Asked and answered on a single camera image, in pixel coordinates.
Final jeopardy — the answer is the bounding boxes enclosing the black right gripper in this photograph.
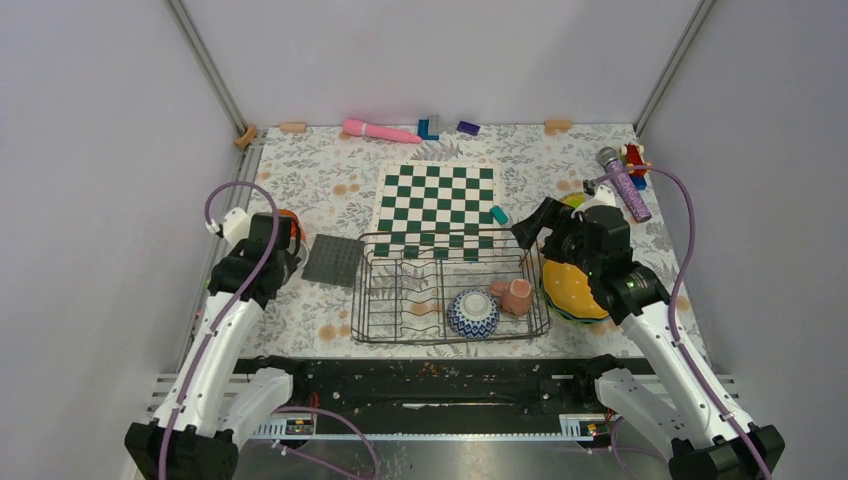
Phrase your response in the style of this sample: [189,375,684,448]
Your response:
[511,196,601,276]

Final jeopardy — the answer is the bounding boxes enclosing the orange mug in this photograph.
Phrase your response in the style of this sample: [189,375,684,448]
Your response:
[278,209,309,270]

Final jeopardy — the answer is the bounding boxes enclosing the orange dotted plate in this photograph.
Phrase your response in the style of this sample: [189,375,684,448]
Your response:
[540,261,608,318]

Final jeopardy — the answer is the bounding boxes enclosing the pink mug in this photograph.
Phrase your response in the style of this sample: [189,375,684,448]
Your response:
[489,278,533,317]

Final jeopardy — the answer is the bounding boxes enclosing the teal dotted plate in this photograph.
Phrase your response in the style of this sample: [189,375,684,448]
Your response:
[544,293,609,325]

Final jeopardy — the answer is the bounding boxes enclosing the blue white patterned bowl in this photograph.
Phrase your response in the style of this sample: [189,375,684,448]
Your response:
[445,289,500,340]

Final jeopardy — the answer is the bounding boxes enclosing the metal wire dish rack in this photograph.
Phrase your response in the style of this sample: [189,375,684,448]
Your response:
[353,227,551,345]

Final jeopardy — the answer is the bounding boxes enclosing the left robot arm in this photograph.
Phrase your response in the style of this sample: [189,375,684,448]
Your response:
[124,208,311,479]

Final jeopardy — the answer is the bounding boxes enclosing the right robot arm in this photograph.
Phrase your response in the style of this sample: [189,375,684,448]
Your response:
[510,198,785,479]

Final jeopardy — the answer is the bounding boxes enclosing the round woven yellow mat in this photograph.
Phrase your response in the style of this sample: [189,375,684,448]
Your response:
[560,192,586,208]

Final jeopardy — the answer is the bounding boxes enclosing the teal rectangular block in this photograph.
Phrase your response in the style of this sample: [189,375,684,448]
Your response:
[490,205,510,226]

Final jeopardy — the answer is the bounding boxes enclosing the purple glitter microphone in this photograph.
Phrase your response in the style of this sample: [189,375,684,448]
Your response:
[596,147,652,223]

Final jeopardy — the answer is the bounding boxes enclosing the wooden block back right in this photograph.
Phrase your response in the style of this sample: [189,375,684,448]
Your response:
[544,119,573,136]

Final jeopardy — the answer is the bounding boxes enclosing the grey lego baseplate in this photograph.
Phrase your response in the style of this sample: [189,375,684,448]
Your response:
[302,234,364,288]

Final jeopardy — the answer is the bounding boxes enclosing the purple lego brick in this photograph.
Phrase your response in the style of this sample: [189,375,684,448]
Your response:
[456,121,481,136]

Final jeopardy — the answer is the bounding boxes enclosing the green white chessboard mat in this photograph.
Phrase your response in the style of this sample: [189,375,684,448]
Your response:
[365,161,503,263]

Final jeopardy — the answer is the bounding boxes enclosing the wooden corner block left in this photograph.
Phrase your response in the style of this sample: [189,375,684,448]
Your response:
[234,124,258,150]

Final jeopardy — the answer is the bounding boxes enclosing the floral tablecloth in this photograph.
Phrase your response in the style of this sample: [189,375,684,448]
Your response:
[213,123,701,360]

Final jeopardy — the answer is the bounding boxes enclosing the blue grey lego bricks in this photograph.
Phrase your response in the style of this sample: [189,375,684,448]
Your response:
[417,115,441,141]

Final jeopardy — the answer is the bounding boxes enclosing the wooden block back left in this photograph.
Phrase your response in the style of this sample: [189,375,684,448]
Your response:
[279,122,308,134]

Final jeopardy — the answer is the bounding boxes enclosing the pink cylindrical toy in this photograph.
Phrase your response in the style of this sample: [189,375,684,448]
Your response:
[342,119,423,144]

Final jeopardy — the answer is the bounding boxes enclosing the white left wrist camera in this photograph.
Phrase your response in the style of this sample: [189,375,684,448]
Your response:
[205,207,251,247]

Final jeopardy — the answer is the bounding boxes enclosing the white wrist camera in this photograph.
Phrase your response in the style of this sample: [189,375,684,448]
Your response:
[205,207,251,247]
[581,180,617,209]

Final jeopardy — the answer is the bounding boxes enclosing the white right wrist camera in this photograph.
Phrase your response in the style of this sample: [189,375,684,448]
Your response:
[581,180,617,209]

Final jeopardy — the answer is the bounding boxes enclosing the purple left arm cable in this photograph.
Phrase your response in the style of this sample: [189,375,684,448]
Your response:
[156,182,379,480]

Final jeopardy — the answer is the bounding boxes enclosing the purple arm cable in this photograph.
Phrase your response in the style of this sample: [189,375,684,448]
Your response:
[589,165,776,480]
[156,182,379,480]

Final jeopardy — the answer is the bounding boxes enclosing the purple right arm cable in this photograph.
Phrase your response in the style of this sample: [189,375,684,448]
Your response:
[589,165,776,480]

